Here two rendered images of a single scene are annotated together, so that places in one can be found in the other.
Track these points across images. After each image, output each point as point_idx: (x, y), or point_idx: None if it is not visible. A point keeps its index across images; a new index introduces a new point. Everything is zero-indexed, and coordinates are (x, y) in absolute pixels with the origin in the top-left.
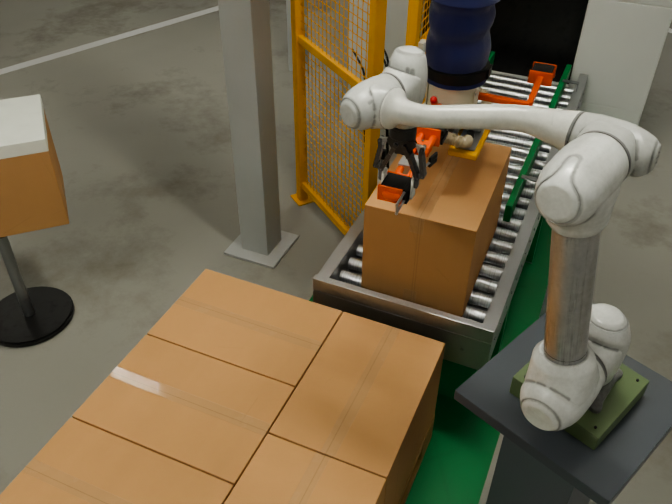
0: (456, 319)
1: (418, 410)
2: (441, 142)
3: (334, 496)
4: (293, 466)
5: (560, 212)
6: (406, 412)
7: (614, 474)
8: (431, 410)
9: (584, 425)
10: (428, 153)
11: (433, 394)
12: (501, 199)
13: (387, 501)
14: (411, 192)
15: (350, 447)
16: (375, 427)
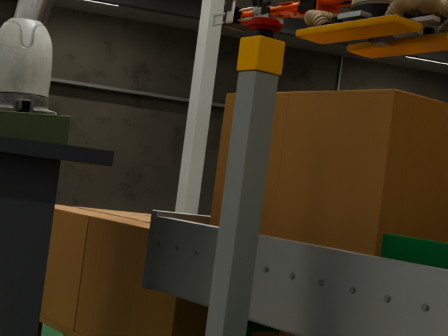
0: (195, 214)
1: (131, 236)
2: (297, 8)
3: (103, 215)
4: (144, 219)
5: None
6: (131, 223)
7: None
8: (157, 332)
9: None
10: (282, 11)
11: (160, 297)
12: (373, 196)
13: (86, 267)
14: (227, 15)
15: (131, 220)
16: (135, 222)
